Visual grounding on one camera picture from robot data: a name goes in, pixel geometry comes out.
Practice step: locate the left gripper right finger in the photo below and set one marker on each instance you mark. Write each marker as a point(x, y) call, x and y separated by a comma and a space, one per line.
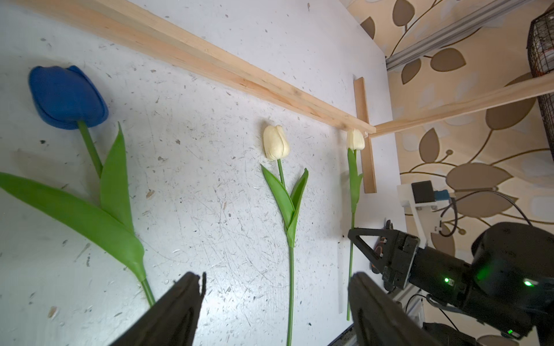
point(378, 320)

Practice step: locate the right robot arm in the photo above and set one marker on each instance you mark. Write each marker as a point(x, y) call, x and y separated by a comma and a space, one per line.
point(508, 286)

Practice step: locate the right black wire basket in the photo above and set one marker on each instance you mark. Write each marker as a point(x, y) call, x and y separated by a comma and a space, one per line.
point(540, 58)

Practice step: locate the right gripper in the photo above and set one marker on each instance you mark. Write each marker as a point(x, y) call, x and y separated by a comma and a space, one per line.
point(391, 252)

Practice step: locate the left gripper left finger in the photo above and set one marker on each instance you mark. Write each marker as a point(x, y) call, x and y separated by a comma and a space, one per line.
point(173, 320)

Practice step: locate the blue artificial tulip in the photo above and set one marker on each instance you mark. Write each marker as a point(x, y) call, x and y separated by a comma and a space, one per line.
point(44, 263)

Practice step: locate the white artificial tulip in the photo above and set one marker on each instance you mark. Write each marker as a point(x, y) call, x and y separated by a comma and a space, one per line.
point(276, 148)
point(356, 142)

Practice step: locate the wooden clothes rack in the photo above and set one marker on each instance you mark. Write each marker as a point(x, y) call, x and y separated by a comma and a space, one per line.
point(129, 25)

